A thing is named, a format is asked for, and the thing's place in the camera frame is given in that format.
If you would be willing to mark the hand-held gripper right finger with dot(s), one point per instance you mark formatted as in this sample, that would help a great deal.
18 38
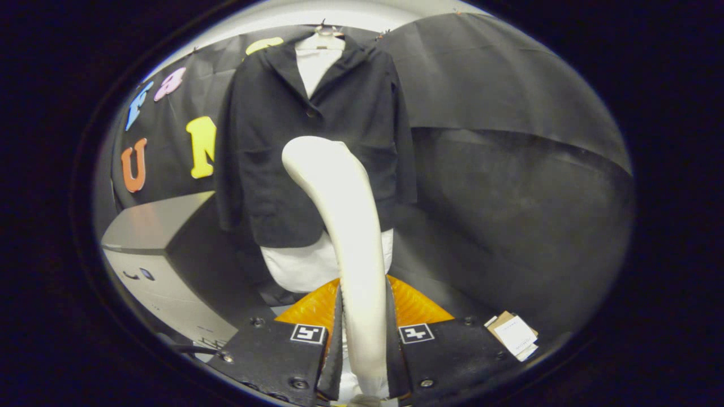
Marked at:
396 367

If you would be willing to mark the grey cabinet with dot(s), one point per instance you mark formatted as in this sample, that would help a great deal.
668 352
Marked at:
153 220

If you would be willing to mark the white plastic hanger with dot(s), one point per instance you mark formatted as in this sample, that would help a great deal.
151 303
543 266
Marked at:
319 42

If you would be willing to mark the black backdrop cloth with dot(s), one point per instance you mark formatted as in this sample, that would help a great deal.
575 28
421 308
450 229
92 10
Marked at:
498 113

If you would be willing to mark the white garment steamer head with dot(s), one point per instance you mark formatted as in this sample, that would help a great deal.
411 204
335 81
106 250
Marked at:
350 226

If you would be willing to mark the row of small black clips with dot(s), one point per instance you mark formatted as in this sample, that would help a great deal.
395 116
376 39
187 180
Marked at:
384 35

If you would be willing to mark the black suit jacket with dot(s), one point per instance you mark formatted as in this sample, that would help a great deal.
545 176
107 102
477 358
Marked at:
266 141

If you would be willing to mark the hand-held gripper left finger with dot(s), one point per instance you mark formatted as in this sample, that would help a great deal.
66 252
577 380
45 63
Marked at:
335 367

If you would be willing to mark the brown card tag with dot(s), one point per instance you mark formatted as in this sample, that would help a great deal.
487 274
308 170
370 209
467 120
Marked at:
495 322

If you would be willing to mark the white paper tag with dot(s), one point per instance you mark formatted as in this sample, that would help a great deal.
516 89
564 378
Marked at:
516 334

